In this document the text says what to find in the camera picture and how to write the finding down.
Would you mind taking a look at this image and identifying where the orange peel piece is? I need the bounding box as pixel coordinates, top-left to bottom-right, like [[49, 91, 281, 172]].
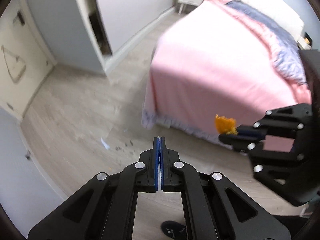
[[215, 115, 238, 135]]

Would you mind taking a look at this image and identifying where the black shoe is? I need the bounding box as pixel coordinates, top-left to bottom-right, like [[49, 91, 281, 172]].
[[161, 220, 187, 240]]

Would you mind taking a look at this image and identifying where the white wardrobe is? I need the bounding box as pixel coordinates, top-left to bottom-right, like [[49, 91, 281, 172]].
[[27, 0, 175, 74]]

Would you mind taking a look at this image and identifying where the purple floral pink quilt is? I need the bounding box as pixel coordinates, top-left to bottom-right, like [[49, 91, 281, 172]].
[[224, 0, 308, 86]]

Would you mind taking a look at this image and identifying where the pink sheeted bed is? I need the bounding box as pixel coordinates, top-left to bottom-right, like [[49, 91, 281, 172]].
[[142, 0, 311, 144]]

